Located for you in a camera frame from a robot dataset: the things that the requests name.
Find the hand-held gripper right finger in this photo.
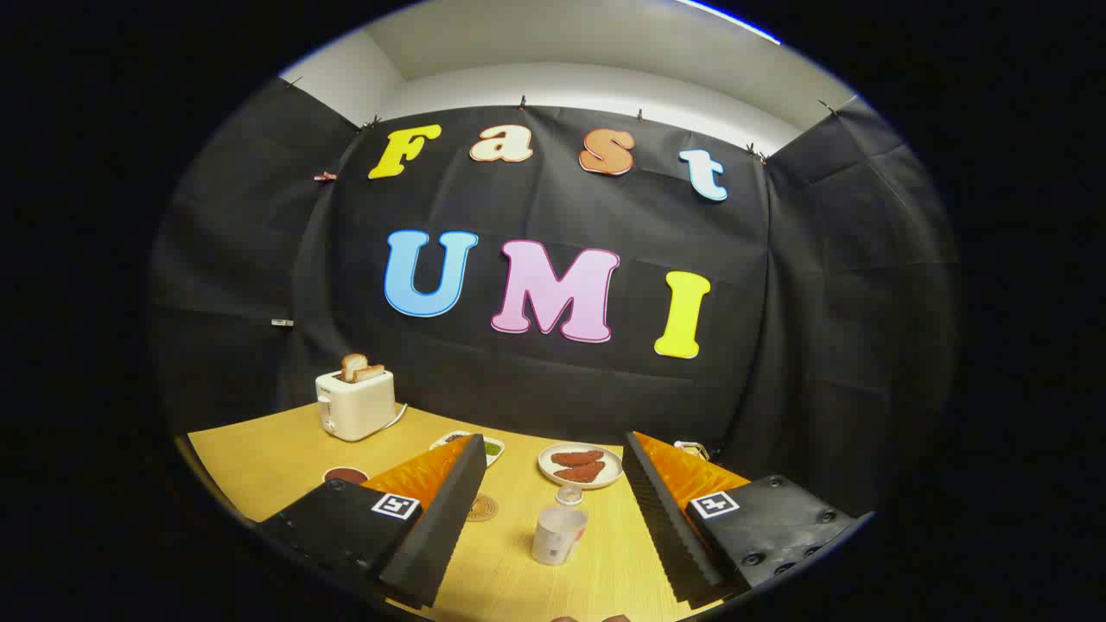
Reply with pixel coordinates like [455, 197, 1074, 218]
[620, 430, 875, 610]

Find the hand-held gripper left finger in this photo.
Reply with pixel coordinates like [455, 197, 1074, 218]
[256, 434, 489, 610]

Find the clear plastic juice bottle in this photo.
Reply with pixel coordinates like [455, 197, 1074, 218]
[531, 484, 590, 568]

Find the white round plate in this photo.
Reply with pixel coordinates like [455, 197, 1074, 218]
[537, 442, 624, 490]

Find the white divided grain dish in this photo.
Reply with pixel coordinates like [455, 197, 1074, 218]
[429, 430, 505, 468]

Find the cream toaster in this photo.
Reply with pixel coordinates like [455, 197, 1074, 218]
[315, 370, 397, 442]

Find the black backdrop cloth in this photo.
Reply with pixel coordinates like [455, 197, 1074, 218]
[147, 78, 960, 519]

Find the wooden table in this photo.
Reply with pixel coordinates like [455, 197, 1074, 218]
[188, 402, 753, 622]

